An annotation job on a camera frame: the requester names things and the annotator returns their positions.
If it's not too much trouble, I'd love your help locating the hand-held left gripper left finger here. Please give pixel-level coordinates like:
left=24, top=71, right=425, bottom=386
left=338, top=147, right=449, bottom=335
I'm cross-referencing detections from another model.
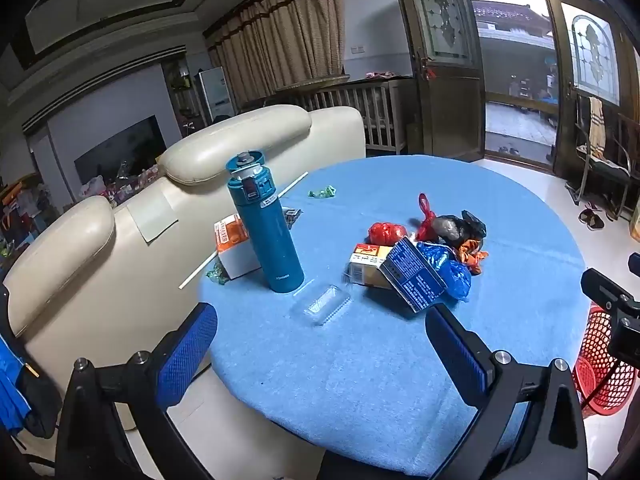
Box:
left=55, top=302, right=218, bottom=480

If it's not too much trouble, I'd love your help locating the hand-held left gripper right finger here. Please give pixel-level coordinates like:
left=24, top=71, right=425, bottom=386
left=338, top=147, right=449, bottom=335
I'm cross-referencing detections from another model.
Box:
left=425, top=302, right=588, bottom=480

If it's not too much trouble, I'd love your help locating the red mesh basket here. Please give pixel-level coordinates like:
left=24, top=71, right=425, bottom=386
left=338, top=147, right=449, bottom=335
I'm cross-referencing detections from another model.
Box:
left=572, top=302, right=640, bottom=417

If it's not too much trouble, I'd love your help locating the blue plastic bag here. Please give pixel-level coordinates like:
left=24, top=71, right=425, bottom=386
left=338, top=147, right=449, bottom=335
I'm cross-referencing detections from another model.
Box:
left=416, top=241, right=472, bottom=303

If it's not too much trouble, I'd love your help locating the blue carton box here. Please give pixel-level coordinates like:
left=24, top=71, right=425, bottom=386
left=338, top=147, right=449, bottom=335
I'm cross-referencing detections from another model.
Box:
left=378, top=236, right=447, bottom=313

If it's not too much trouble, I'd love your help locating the orange snack wrapper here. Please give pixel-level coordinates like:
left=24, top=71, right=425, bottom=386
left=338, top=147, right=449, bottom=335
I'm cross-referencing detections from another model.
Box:
left=457, top=240, right=490, bottom=276

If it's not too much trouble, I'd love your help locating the yellow and red box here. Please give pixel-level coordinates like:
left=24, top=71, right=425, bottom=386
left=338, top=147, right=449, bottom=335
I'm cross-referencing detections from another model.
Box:
left=345, top=242, right=396, bottom=291

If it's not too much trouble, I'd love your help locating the black plastic bag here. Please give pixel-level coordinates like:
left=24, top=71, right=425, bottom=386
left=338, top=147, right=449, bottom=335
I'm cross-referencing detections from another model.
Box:
left=432, top=210, right=487, bottom=251

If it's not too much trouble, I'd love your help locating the red plastic bag with handles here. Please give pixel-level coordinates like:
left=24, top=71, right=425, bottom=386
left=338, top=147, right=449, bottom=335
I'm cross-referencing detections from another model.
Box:
left=415, top=193, right=441, bottom=242

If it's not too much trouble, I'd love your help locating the clear plastic tray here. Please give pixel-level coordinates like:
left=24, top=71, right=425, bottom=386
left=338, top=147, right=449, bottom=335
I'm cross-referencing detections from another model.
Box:
left=291, top=283, right=354, bottom=327

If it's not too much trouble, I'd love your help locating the cream leather sofa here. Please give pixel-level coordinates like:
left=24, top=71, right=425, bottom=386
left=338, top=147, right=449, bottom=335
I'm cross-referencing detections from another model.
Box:
left=2, top=105, right=367, bottom=431

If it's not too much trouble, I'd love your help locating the brown wooden chair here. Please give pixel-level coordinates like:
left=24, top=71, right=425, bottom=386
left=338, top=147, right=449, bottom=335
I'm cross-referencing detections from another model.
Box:
left=617, top=112, right=640, bottom=221

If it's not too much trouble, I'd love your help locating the orange and white box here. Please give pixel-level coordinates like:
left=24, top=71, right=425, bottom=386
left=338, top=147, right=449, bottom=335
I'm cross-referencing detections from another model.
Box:
left=212, top=213, right=263, bottom=281

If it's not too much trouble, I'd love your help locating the teal thermos bottle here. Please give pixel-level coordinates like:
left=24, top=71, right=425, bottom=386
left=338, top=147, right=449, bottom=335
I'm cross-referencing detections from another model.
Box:
left=225, top=150, right=306, bottom=294

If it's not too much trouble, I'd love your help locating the beige striped towel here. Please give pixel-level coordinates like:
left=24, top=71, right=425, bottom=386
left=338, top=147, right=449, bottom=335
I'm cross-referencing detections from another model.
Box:
left=587, top=96, right=606, bottom=160

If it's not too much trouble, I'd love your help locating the beige sofa patch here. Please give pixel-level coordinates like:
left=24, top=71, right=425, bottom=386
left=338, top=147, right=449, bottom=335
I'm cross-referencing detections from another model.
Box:
left=126, top=191, right=180, bottom=245

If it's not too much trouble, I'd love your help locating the brown door panel with glass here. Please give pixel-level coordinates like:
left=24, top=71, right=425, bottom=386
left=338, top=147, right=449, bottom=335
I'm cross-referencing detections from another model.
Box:
left=547, top=0, right=631, bottom=178

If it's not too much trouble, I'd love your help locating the blue and black jacket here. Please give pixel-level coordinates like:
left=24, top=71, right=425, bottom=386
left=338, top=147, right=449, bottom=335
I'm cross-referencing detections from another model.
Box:
left=0, top=285, right=63, bottom=441

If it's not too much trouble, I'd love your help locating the pile of colourful packages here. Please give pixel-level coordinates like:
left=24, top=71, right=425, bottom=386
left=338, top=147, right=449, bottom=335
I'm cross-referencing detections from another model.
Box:
left=77, top=160, right=168, bottom=208

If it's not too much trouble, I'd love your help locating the white straw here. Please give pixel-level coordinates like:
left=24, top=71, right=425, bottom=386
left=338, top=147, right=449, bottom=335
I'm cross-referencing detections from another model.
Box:
left=178, top=171, right=309, bottom=291

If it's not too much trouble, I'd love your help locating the cluttered shelf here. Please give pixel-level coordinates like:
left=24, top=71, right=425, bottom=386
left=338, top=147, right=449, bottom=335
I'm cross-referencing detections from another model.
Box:
left=0, top=172, right=66, bottom=261

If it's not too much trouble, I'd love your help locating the black television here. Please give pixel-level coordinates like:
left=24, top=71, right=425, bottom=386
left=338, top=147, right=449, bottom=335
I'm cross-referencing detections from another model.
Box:
left=74, top=115, right=168, bottom=187

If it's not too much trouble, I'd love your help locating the brown door with glass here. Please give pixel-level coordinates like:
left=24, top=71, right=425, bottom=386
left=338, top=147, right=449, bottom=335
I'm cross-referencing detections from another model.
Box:
left=390, top=0, right=486, bottom=161

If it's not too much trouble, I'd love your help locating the wooden crib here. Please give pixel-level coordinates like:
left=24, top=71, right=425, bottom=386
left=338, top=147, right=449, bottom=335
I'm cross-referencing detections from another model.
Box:
left=302, top=77, right=416, bottom=156

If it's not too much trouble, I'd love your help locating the white standing air conditioner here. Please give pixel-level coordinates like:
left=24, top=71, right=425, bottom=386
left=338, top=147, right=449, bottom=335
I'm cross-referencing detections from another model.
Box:
left=195, top=66, right=237, bottom=123

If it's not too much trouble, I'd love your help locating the flat wicker basket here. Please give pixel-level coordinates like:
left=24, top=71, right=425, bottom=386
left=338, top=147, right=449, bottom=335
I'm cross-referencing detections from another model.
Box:
left=275, top=74, right=351, bottom=92

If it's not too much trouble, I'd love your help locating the beige curtain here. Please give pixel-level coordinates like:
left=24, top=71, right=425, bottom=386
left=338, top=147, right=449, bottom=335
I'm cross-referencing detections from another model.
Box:
left=207, top=0, right=346, bottom=106

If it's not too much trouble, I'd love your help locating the metal frame chair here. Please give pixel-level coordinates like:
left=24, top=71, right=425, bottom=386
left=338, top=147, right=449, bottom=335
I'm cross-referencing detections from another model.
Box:
left=565, top=92, right=633, bottom=221

